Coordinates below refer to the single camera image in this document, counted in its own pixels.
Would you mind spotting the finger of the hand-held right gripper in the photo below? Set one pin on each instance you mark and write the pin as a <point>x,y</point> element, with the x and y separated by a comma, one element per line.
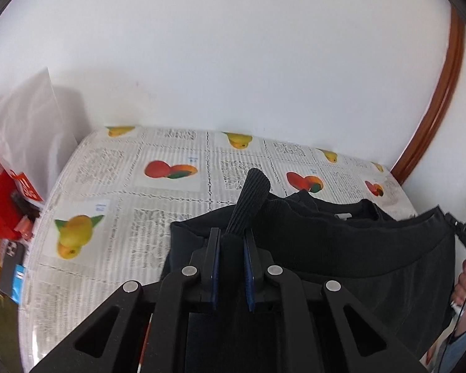
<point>464,235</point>

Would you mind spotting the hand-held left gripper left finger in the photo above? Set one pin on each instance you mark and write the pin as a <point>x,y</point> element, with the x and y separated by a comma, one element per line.
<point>214,272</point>

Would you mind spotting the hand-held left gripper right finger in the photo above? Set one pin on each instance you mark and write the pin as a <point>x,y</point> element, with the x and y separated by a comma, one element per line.
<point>249,279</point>

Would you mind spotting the black sweatshirt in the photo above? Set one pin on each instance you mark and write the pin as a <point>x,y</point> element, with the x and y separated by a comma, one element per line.
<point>334,248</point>

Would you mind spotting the person's right forearm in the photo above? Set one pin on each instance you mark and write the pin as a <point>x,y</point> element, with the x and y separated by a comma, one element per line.
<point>456,347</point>

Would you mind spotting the fruit print tablecloth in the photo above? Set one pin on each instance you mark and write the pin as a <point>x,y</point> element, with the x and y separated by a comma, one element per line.
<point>139,186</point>

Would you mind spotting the blue packet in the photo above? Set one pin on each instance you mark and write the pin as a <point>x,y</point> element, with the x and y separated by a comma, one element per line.
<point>18,283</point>

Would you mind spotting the black smartphone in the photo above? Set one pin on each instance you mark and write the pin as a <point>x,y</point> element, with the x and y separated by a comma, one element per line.
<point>11,258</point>

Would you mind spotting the small red paper bag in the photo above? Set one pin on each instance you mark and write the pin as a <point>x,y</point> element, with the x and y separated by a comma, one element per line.
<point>25,186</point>

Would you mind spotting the green cloth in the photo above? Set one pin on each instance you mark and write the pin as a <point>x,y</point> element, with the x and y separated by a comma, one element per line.
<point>0,326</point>

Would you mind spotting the white plastic bag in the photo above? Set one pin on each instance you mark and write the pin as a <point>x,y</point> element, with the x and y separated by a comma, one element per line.
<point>31,124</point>

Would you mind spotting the wooden door frame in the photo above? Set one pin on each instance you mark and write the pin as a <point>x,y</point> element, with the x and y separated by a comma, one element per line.
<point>442,97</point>

